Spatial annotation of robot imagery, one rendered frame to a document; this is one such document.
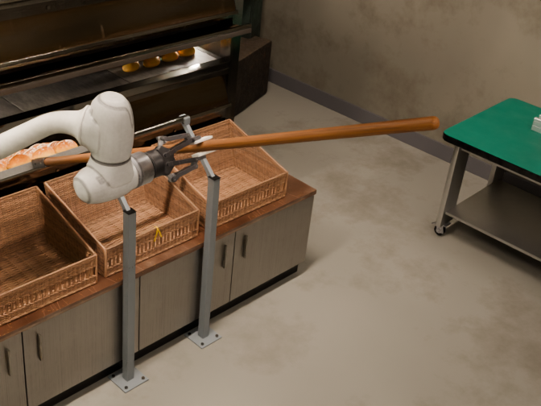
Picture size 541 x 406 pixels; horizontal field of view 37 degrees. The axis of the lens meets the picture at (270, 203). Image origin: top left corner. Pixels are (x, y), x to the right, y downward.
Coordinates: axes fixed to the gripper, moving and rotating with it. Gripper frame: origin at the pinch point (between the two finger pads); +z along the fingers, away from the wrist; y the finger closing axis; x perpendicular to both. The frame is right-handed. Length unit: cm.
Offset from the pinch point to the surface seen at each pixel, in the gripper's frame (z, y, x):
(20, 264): 8, 47, -159
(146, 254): 55, 58, -131
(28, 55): 28, -40, -134
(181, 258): 72, 67, -129
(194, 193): 94, 42, -136
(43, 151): 10, -2, -111
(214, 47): 148, -24, -157
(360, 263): 204, 121, -141
